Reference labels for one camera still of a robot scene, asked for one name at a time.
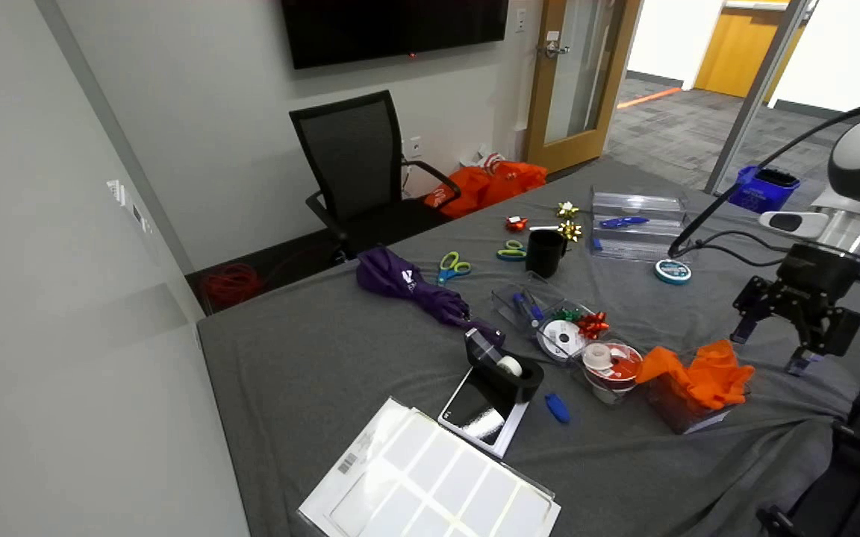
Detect shiny red bow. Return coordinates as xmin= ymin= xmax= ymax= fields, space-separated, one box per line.
xmin=577 ymin=311 xmax=611 ymax=342

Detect blue pen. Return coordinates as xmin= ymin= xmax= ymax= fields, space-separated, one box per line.
xmin=595 ymin=211 xmax=658 ymax=236

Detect orange bags pile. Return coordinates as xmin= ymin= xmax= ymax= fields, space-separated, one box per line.
xmin=425 ymin=157 xmax=550 ymax=221

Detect black box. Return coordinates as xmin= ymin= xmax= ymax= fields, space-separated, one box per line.
xmin=526 ymin=223 xmax=566 ymax=281

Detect small blue clip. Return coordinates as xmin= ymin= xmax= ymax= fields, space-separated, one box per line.
xmin=543 ymin=387 xmax=574 ymax=430

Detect blue white tape roll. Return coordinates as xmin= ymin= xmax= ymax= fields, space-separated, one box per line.
xmin=652 ymin=255 xmax=695 ymax=285

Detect green blue scissors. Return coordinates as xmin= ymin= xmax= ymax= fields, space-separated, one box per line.
xmin=435 ymin=246 xmax=475 ymax=285

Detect large clear plastic container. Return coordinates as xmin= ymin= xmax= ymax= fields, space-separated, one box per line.
xmin=587 ymin=188 xmax=695 ymax=264

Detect wooden door with glass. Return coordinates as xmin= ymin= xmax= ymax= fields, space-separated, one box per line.
xmin=522 ymin=0 xmax=644 ymax=175

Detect blue bin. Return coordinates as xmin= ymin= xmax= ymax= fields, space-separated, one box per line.
xmin=725 ymin=164 xmax=802 ymax=215

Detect black tape dispenser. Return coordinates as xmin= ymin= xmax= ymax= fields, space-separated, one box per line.
xmin=460 ymin=326 xmax=546 ymax=406

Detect grey metal frame post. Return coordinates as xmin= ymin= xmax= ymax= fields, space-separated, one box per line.
xmin=702 ymin=0 xmax=825 ymax=196

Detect purple ribbon bundle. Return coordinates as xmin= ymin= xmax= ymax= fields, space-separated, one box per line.
xmin=353 ymin=244 xmax=502 ymax=337

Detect blue ribbon bundle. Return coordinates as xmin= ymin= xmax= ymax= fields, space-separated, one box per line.
xmin=507 ymin=290 xmax=552 ymax=332

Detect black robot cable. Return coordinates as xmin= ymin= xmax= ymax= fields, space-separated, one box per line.
xmin=665 ymin=93 xmax=860 ymax=270

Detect clear plastic tray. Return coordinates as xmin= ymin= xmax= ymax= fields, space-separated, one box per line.
xmin=493 ymin=282 xmax=602 ymax=351

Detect black mesh office chair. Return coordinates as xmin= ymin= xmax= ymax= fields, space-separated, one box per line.
xmin=287 ymin=85 xmax=462 ymax=263

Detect red ribbon spool cup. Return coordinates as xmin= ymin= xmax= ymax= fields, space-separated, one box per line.
xmin=577 ymin=337 xmax=652 ymax=406

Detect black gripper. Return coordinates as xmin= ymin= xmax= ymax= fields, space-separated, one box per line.
xmin=728 ymin=241 xmax=860 ymax=375

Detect white wall switch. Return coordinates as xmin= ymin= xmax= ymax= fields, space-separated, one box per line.
xmin=105 ymin=175 xmax=151 ymax=236

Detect orange tissue paper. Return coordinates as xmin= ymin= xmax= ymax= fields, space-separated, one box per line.
xmin=632 ymin=342 xmax=699 ymax=406
xmin=684 ymin=337 xmax=758 ymax=415

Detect small clear plastic container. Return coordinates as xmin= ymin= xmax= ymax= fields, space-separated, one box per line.
xmin=644 ymin=382 xmax=737 ymax=437

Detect black tablet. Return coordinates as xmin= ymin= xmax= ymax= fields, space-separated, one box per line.
xmin=435 ymin=367 xmax=534 ymax=461

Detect white grid tray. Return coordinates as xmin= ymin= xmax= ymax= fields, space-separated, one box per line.
xmin=295 ymin=397 xmax=564 ymax=537

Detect green ribbon loop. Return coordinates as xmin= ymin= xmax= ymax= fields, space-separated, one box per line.
xmin=493 ymin=238 xmax=531 ymax=264

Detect black wall television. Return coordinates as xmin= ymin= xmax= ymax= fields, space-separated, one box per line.
xmin=277 ymin=0 xmax=510 ymax=70

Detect red cable coil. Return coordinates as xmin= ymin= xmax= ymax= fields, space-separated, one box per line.
xmin=201 ymin=258 xmax=268 ymax=314

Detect yellow door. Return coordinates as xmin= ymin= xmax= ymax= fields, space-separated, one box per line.
xmin=692 ymin=6 xmax=783 ymax=100

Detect white ribbon spool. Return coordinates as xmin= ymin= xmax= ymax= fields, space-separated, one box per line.
xmin=534 ymin=320 xmax=592 ymax=364

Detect grey tablecloth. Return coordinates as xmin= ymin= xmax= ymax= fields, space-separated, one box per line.
xmin=193 ymin=157 xmax=860 ymax=537

